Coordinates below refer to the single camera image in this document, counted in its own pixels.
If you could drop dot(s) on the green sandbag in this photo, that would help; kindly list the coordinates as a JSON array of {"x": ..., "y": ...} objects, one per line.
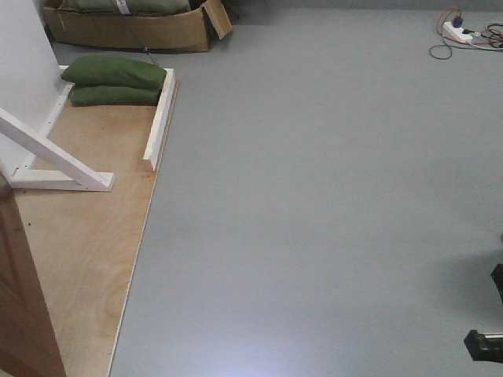
[
  {"x": 113, "y": 95},
  {"x": 104, "y": 70}
]

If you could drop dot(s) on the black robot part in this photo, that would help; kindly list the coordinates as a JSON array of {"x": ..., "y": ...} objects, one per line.
[
  {"x": 497, "y": 277},
  {"x": 484, "y": 346}
]

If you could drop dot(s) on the black robot part lower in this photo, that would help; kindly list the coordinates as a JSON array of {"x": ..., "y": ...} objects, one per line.
[{"x": 484, "y": 346}]

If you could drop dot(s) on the white side frame rail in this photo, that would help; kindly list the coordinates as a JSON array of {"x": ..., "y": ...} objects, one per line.
[{"x": 158, "y": 127}]

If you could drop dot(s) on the white diagonal brace beam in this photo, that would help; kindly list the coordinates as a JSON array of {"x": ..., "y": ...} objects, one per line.
[{"x": 45, "y": 149}]

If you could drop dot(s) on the purple plug adapter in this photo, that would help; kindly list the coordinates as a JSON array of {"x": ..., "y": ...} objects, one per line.
[{"x": 457, "y": 21}]

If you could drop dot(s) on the open cardboard box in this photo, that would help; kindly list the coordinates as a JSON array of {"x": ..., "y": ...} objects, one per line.
[{"x": 184, "y": 32}]

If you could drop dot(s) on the upper green sandbag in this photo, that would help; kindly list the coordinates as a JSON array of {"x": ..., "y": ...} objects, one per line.
[{"x": 104, "y": 70}]

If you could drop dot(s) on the white power strip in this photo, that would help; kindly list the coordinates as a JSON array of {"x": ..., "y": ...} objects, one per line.
[{"x": 457, "y": 34}]

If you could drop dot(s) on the lower green sandbag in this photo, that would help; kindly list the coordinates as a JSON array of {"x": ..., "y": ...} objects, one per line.
[{"x": 113, "y": 95}]

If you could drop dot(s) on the brown wooden door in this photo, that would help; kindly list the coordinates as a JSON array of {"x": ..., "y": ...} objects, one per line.
[{"x": 28, "y": 343}]

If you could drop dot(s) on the black robot part upper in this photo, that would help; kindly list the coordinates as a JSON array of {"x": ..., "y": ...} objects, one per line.
[{"x": 497, "y": 277}]

